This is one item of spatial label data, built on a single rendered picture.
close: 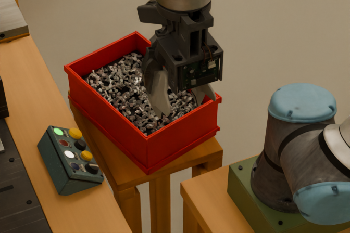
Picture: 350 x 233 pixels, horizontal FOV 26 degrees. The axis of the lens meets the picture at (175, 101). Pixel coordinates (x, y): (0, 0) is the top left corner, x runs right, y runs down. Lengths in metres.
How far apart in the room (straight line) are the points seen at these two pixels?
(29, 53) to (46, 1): 1.75
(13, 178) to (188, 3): 0.74
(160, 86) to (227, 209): 0.55
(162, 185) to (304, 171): 1.00
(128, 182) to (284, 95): 0.48
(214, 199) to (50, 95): 0.45
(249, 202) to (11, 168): 0.49
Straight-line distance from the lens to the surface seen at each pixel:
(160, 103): 1.07
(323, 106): 1.33
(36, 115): 1.69
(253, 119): 2.96
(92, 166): 1.52
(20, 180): 1.57
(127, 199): 1.72
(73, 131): 1.59
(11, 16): 1.59
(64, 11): 3.53
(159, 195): 2.23
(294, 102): 1.33
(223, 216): 1.55
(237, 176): 1.51
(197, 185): 1.60
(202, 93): 1.12
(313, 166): 1.24
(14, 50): 1.88
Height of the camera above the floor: 2.06
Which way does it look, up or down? 43 degrees down
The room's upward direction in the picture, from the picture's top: straight up
